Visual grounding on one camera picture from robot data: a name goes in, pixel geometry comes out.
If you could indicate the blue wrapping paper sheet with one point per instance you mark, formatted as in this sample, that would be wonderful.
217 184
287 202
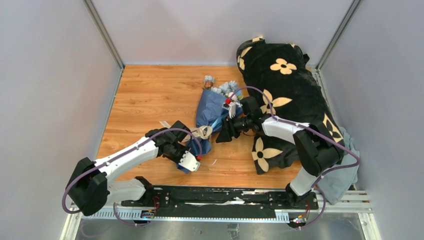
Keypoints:
210 112

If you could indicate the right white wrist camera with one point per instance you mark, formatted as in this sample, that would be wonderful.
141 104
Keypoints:
229 107

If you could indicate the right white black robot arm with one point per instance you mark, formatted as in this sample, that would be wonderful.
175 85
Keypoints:
316 148

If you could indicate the fake flower bunch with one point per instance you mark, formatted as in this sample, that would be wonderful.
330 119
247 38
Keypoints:
225 89

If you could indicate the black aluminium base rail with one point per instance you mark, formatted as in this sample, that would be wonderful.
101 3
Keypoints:
225 204

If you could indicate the black floral plush blanket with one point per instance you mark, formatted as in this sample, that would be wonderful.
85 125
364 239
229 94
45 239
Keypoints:
279 80

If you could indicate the cream printed ribbon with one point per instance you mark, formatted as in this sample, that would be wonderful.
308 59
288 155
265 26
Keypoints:
203 132

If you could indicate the aluminium corner post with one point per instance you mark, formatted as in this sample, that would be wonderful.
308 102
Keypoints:
94 14
352 9

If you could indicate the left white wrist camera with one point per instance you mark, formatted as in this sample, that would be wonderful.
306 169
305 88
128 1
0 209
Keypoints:
188 163

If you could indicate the grey blue cloth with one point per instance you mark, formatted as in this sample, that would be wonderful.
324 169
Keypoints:
336 183

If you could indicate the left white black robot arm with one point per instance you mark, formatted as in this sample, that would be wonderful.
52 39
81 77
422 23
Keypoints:
93 183

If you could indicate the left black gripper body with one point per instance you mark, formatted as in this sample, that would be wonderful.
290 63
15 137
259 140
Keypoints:
177 153

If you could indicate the left aluminium corner post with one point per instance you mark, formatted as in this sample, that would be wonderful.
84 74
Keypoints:
94 14

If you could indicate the right aluminium corner post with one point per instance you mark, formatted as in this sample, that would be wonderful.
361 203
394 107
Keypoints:
352 9

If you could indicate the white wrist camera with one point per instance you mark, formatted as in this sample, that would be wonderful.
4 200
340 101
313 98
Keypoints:
229 107
188 163

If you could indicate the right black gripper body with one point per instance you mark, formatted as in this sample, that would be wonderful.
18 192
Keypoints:
241 124

